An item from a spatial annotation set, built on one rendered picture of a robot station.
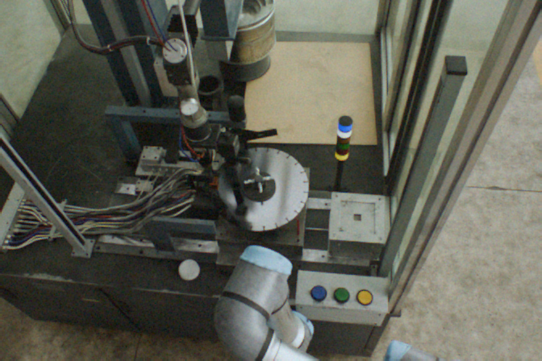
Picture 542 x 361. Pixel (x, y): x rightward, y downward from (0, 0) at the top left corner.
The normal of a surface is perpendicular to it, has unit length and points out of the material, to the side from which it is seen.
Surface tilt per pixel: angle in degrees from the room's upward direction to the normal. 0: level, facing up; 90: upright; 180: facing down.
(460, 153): 90
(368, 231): 0
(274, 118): 0
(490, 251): 0
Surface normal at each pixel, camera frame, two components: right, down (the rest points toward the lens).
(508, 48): -0.11, 0.82
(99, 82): -0.05, -0.57
